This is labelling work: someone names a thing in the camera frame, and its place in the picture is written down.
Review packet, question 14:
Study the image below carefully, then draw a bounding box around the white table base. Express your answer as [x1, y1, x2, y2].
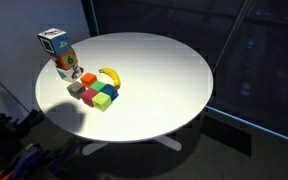
[82, 135, 182, 155]

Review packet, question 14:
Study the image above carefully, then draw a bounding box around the dark clutter with purple tool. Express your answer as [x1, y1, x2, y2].
[0, 110, 79, 180]

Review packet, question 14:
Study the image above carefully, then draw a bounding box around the light green block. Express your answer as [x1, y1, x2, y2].
[92, 92, 112, 112]

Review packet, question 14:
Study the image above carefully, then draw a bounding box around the gray block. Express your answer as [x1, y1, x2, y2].
[67, 81, 85, 99]

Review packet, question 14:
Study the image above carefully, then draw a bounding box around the orange block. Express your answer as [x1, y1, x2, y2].
[80, 73, 97, 88]

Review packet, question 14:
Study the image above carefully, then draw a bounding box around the magenta block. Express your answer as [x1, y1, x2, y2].
[81, 89, 98, 107]

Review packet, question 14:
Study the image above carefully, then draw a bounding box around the yellow banana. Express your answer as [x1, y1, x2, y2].
[99, 68, 121, 89]

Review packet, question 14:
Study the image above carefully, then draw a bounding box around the top number cube with 4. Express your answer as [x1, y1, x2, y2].
[37, 28, 71, 55]

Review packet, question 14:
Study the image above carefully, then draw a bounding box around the blue block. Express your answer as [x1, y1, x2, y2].
[101, 84, 119, 101]

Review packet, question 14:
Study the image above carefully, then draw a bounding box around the white round table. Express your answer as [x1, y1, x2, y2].
[35, 33, 213, 142]

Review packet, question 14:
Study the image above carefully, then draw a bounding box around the white bottom picture cube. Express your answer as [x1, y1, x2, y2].
[57, 65, 84, 82]

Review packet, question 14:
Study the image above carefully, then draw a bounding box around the orange number cube with 6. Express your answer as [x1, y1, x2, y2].
[51, 49, 78, 70]

